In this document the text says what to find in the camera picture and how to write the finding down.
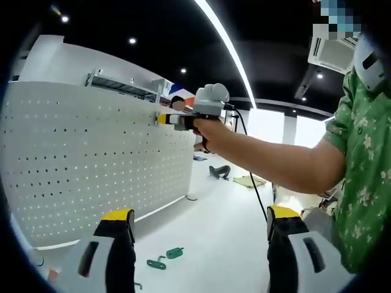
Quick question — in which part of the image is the white perforated mounting plate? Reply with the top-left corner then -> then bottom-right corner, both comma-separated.
0,80 -> 199,248

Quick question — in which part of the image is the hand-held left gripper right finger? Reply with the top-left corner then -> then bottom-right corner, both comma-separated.
266,204 -> 348,293

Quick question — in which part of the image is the white worn device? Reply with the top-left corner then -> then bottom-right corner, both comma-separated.
353,32 -> 389,93

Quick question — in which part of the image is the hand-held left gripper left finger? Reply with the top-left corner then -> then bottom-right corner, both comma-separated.
62,208 -> 137,293

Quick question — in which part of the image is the grey mesh office chair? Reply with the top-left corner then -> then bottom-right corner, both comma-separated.
300,206 -> 337,245

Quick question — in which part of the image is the grey metal shelf rack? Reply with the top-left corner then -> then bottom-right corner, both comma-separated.
85,68 -> 163,105

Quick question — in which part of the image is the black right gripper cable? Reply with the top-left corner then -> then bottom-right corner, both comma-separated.
224,104 -> 269,221

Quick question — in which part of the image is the black curved headband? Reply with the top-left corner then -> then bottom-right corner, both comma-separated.
208,164 -> 232,181

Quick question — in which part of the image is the person's right hand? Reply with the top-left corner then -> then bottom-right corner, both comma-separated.
192,117 -> 236,154

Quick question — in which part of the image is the person's green patterned shirt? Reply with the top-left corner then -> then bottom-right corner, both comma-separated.
323,67 -> 391,274

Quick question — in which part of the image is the white ceiling air conditioner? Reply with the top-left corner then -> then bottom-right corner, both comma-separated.
307,35 -> 359,74

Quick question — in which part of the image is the yellow-green cloth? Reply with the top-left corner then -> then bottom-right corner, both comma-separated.
233,175 -> 267,189

